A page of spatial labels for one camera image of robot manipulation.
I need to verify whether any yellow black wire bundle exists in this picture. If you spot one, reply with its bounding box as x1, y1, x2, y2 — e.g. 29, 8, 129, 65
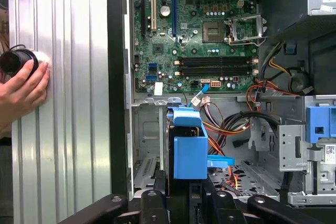
258, 40, 314, 96

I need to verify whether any round black tool blue ring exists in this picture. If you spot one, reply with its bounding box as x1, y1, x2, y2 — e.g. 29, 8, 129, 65
0, 45, 40, 81

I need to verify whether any light blue flat wire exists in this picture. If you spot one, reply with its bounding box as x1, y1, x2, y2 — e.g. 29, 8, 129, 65
187, 83, 235, 168

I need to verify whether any round dark case speaker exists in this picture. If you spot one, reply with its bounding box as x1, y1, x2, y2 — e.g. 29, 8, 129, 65
288, 66, 313, 94

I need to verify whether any small blue plastic clip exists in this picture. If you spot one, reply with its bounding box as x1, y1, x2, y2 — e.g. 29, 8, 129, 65
285, 40, 297, 54

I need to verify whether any small black chipset chip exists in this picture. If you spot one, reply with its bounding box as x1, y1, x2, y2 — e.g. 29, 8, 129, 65
153, 43, 165, 56

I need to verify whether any black thin wire plug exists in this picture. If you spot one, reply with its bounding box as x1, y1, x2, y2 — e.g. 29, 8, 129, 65
232, 137, 251, 149

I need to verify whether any RAM slot with black clips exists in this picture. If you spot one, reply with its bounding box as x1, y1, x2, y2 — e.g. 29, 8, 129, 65
174, 56, 259, 61
174, 66, 259, 72

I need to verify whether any grey metal disk bay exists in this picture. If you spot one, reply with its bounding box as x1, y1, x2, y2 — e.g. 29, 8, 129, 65
130, 97, 184, 201

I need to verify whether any orange red yellow power wire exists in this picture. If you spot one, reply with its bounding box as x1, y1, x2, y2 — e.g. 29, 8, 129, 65
202, 81, 301, 192

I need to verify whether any hard disk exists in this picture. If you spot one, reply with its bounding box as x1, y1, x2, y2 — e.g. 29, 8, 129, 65
164, 106, 211, 198

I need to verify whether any RAM slot with white clips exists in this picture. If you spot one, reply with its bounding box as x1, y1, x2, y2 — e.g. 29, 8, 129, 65
173, 60, 259, 67
173, 71, 259, 77

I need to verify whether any green motherboard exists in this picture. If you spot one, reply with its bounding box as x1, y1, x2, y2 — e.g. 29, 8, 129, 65
131, 0, 260, 95

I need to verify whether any cream expansion slot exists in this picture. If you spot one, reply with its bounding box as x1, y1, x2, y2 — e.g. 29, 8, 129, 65
150, 0, 158, 31

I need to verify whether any thin metal locking lever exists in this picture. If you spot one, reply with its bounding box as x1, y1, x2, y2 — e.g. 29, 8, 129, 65
227, 36, 266, 47

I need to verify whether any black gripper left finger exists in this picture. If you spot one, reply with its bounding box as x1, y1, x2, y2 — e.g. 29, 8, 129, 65
59, 170, 170, 224

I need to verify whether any long blue expansion slot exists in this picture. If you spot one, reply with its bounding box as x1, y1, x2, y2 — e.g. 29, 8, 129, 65
170, 0, 177, 39

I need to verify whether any CPU socket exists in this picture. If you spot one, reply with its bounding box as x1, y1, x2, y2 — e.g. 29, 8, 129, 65
202, 20, 227, 44

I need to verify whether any blue plastic drive latch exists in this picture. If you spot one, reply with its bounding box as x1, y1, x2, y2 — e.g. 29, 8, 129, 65
306, 105, 336, 146

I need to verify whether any person's hand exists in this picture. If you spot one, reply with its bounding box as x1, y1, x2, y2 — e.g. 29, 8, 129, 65
0, 60, 50, 132

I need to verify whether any long black expansion slot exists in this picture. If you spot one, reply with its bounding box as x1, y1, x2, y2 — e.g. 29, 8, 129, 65
140, 0, 147, 40

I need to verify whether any black open PC case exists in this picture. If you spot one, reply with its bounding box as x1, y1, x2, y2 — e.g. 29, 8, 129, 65
106, 0, 336, 224

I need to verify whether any grey metal drive cage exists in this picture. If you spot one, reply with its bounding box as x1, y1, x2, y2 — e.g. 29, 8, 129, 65
278, 95, 336, 206

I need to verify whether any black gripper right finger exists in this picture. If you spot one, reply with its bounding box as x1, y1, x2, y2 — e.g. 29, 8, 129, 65
207, 173, 326, 224

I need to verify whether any metal socket cover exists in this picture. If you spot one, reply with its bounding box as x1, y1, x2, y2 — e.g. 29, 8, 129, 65
225, 14, 268, 45

